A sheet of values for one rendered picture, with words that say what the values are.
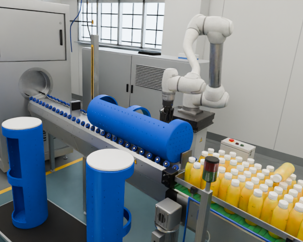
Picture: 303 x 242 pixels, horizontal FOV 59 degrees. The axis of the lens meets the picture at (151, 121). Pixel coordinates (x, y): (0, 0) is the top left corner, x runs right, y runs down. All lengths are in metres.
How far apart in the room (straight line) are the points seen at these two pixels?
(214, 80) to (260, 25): 2.32
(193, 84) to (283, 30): 2.82
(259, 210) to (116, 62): 3.22
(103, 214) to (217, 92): 1.29
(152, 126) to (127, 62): 2.36
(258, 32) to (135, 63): 1.88
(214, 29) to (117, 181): 1.24
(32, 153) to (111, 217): 0.89
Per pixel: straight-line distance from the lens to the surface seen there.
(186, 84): 1.72
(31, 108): 3.30
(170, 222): 1.55
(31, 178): 2.34
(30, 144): 2.22
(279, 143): 4.57
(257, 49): 4.45
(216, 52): 2.14
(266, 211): 1.45
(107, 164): 1.56
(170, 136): 1.66
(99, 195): 1.60
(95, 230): 1.76
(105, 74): 4.35
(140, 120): 1.83
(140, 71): 3.87
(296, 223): 1.43
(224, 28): 2.05
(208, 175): 1.21
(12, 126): 2.22
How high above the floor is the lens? 1.76
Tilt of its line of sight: 18 degrees down
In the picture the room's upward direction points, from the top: 4 degrees clockwise
